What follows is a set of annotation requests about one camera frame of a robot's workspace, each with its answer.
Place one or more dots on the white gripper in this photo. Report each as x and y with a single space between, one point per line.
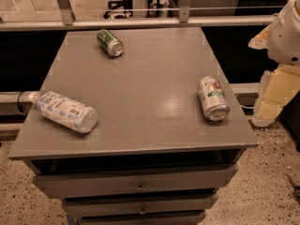
285 42

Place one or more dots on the green soda can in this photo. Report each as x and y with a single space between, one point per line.
112 45

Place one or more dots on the white 7up can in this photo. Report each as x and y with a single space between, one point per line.
213 101

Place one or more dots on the dark object on floor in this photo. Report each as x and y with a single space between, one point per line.
295 187

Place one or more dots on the grey drawer cabinet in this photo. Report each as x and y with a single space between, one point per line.
150 130

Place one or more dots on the black office chair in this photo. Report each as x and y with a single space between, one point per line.
126 6

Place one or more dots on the top drawer knob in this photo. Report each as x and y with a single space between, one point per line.
140 188

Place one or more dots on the drawer knob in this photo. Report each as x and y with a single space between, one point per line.
140 188
143 212

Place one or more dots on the clear plastic water bottle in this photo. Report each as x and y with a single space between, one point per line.
65 111

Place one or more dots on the metal railing frame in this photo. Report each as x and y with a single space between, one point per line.
40 15

